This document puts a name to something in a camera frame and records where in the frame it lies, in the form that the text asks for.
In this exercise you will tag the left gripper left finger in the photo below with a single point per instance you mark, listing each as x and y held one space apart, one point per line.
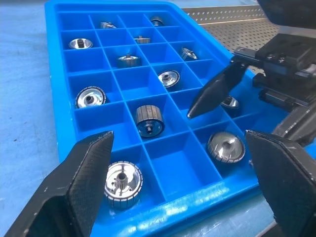
74 192

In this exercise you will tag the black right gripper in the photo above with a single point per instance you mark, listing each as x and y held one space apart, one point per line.
284 66

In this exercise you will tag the perforated metal tray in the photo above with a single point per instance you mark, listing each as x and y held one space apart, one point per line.
234 32

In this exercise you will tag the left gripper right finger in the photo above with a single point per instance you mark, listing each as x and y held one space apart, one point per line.
288 185

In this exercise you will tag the blue compartment tray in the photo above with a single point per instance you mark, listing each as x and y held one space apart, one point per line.
177 168

